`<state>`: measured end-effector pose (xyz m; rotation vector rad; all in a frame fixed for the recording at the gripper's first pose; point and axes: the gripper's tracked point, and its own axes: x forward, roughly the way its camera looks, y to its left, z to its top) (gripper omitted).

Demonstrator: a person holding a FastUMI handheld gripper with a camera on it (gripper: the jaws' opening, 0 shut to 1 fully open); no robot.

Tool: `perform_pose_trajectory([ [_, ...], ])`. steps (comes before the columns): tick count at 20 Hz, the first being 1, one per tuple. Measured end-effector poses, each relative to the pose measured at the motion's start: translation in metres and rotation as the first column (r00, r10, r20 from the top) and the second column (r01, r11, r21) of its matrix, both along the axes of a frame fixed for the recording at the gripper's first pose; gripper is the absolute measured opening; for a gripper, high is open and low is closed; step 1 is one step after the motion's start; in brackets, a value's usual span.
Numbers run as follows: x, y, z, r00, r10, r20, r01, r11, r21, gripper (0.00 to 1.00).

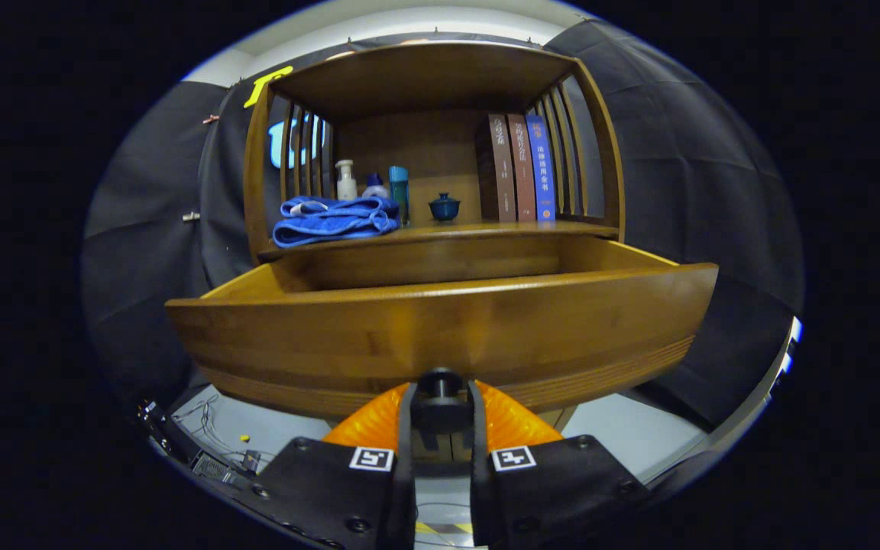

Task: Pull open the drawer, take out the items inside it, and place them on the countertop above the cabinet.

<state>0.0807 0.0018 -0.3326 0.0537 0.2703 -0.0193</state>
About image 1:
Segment blue book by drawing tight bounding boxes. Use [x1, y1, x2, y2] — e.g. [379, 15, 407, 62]
[526, 114, 557, 222]

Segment reddish brown book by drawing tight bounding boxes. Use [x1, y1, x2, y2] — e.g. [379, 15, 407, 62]
[506, 113, 538, 223]

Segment wooden countertop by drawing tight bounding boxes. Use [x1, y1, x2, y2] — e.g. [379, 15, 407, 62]
[257, 218, 620, 260]

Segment tangled thin cables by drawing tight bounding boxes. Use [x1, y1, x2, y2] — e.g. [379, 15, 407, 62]
[173, 393, 277, 463]

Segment small blue lidded teacup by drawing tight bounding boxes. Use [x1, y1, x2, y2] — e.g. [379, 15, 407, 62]
[429, 192, 461, 223]

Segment folded blue towel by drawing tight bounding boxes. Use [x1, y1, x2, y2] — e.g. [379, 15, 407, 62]
[272, 196, 401, 249]

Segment dark brown book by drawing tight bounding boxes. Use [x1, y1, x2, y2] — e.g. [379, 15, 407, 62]
[474, 114, 517, 223]

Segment teal capped clear bottle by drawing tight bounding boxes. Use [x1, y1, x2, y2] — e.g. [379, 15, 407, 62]
[389, 166, 410, 227]

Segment white pump bottle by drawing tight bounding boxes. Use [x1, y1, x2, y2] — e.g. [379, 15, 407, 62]
[335, 159, 358, 202]

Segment wooden cabinet with shelf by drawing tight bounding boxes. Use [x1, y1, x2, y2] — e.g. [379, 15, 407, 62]
[244, 40, 628, 463]

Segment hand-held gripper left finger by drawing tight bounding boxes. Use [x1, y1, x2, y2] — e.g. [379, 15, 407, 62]
[253, 380, 418, 550]

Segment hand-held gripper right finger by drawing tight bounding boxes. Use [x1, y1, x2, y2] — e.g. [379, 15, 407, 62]
[468, 380, 651, 550]

